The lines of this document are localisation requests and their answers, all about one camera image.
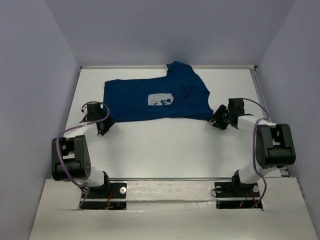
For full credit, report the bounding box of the blue printed t shirt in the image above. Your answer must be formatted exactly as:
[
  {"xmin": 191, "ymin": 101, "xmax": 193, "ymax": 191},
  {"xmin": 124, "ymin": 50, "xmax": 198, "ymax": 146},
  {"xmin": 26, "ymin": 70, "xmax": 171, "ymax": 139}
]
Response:
[{"xmin": 103, "ymin": 61, "xmax": 214, "ymax": 122}]

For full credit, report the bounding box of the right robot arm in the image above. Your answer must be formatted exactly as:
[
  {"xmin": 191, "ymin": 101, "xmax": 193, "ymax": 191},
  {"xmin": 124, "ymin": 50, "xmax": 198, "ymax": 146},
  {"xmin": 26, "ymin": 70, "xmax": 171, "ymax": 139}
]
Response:
[{"xmin": 211, "ymin": 98, "xmax": 296, "ymax": 198}]

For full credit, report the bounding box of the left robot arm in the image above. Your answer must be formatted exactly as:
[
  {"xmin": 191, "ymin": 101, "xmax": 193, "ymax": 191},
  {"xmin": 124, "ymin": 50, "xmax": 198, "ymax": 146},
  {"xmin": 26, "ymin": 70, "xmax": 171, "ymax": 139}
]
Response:
[{"xmin": 51, "ymin": 101, "xmax": 116, "ymax": 198}]

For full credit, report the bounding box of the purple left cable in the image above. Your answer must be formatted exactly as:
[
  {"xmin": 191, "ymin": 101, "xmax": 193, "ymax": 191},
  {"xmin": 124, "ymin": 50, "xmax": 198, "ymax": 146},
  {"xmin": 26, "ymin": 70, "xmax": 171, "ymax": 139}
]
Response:
[{"xmin": 56, "ymin": 100, "xmax": 111, "ymax": 208}]

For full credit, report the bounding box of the purple cable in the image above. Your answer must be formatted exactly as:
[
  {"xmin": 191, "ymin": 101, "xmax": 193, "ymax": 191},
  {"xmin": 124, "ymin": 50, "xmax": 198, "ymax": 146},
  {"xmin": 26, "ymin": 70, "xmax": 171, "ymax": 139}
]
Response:
[
  {"xmin": 242, "ymin": 98, "xmax": 270, "ymax": 208},
  {"xmin": 56, "ymin": 100, "xmax": 111, "ymax": 208}
]

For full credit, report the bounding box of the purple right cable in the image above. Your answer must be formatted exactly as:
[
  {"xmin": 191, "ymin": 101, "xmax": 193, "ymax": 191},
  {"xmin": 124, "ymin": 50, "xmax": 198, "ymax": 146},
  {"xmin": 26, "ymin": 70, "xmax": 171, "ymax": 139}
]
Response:
[{"xmin": 242, "ymin": 98, "xmax": 270, "ymax": 208}]

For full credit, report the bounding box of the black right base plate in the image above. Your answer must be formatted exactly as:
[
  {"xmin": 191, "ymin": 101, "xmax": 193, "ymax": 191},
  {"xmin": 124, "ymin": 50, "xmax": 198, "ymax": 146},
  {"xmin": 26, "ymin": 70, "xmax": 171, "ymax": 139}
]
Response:
[{"xmin": 210, "ymin": 181, "xmax": 263, "ymax": 210}]

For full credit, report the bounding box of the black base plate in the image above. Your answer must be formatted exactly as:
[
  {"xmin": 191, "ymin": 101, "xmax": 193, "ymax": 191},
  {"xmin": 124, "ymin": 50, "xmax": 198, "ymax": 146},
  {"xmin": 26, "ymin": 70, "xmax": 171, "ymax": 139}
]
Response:
[
  {"xmin": 210, "ymin": 181, "xmax": 263, "ymax": 210},
  {"xmin": 80, "ymin": 181, "xmax": 127, "ymax": 211}
]

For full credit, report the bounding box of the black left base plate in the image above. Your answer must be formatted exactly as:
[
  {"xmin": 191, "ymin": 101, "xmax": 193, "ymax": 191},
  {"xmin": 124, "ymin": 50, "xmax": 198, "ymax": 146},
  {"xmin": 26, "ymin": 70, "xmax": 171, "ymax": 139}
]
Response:
[{"xmin": 80, "ymin": 181, "xmax": 127, "ymax": 211}]

